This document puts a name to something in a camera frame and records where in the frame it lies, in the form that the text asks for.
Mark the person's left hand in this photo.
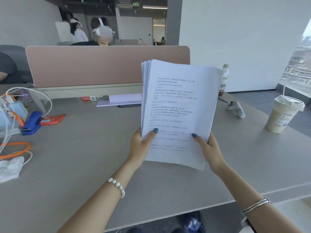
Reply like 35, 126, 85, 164
127, 128, 159, 166

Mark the person's right hand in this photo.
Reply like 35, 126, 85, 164
192, 132, 228, 174

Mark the stack of printed white papers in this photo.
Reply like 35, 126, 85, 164
140, 59, 223, 171

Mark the person's left forearm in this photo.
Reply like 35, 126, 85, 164
57, 160, 143, 233

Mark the person's right forearm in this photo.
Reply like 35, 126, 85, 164
217, 165, 304, 233

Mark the light purple notebook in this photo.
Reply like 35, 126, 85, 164
96, 93, 142, 107

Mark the white handheld controller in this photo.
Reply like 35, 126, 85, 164
225, 101, 245, 119

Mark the clear drink bottle red label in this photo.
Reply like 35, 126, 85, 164
218, 64, 229, 96

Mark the red and white small box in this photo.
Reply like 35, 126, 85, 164
81, 96, 107, 102

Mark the pink desk divider panel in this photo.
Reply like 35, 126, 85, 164
25, 45, 190, 88

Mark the iced milk tea cup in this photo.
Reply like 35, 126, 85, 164
264, 95, 305, 134

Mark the red staple box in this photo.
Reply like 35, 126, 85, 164
40, 114, 65, 126

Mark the blue stapler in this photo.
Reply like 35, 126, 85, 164
22, 111, 43, 136

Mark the light blue packet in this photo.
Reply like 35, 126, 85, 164
0, 97, 29, 129

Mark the crumpled white plastic bag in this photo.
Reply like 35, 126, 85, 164
0, 156, 25, 184

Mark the grey office chair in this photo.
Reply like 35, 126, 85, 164
0, 45, 34, 83

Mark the white pearl bracelet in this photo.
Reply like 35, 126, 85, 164
108, 178, 126, 198

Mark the silver bangle bracelet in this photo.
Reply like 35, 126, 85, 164
241, 198, 271, 215

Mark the white cable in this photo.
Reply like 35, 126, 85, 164
0, 87, 52, 165

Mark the orange cable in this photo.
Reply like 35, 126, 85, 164
0, 111, 31, 160

